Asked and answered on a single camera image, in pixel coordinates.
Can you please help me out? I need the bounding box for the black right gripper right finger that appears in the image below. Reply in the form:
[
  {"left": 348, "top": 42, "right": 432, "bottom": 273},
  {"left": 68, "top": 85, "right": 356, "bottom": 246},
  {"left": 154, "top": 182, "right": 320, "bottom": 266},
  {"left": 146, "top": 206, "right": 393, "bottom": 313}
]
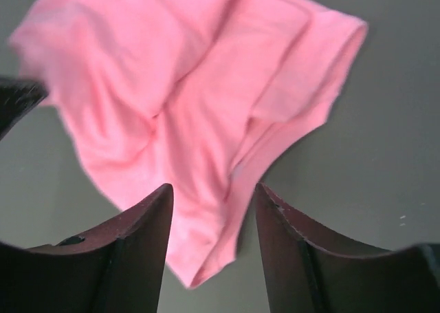
[{"left": 254, "top": 184, "right": 439, "bottom": 312}]

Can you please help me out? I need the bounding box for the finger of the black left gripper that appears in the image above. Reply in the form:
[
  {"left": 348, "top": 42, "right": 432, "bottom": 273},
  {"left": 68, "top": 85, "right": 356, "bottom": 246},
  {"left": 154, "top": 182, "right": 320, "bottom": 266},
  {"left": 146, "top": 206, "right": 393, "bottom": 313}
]
[{"left": 0, "top": 76, "right": 48, "bottom": 139}]

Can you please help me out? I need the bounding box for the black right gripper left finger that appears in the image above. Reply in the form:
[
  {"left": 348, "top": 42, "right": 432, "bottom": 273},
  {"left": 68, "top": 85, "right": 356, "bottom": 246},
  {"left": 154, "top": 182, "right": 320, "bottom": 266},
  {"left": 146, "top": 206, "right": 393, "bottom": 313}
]
[{"left": 1, "top": 184, "right": 173, "bottom": 312}]

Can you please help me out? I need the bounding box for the light pink t shirt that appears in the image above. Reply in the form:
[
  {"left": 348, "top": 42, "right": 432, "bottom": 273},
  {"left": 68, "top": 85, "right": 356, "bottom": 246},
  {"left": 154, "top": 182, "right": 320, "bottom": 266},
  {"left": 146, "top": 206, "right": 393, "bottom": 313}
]
[{"left": 9, "top": 0, "right": 367, "bottom": 289}]

